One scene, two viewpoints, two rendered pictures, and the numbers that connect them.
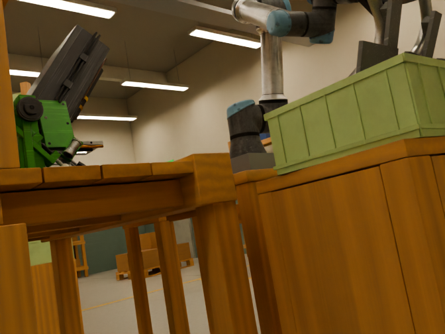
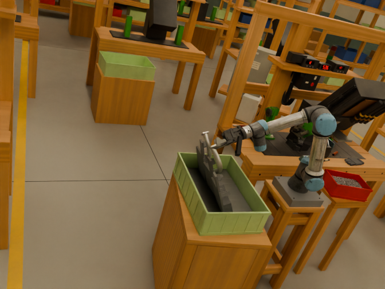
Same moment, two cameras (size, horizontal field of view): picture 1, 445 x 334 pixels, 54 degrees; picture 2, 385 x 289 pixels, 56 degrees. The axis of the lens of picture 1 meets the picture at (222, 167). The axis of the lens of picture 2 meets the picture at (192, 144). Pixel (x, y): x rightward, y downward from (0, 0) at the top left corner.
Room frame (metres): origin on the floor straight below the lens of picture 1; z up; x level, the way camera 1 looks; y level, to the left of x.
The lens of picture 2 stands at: (1.38, -2.43, 2.16)
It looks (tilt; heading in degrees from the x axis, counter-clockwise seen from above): 28 degrees down; 103
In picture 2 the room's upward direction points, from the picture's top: 16 degrees clockwise
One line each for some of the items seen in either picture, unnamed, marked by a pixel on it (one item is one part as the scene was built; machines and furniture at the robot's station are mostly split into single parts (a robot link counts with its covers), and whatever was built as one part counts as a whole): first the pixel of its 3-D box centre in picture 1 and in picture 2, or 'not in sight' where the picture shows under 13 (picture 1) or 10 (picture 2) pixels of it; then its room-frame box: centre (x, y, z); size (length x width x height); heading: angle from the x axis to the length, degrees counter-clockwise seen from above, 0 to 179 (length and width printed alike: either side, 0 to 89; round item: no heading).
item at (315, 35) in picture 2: not in sight; (309, 42); (1.22, 10.77, 0.37); 1.20 x 0.81 x 0.74; 44
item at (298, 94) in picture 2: not in sight; (297, 93); (1.42, 1.00, 1.23); 1.30 x 0.05 x 0.09; 40
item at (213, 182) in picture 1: (108, 209); (321, 169); (1.84, 0.51, 0.82); 1.50 x 0.14 x 0.15; 40
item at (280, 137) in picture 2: not in sight; (305, 145); (1.66, 0.72, 0.89); 1.10 x 0.42 x 0.02; 40
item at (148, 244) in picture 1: (153, 252); not in sight; (8.14, 1.53, 0.37); 1.20 x 0.80 x 0.74; 140
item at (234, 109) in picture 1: (244, 118); (307, 168); (1.66, -0.11, 1.08); 0.13 x 0.12 x 0.14; 111
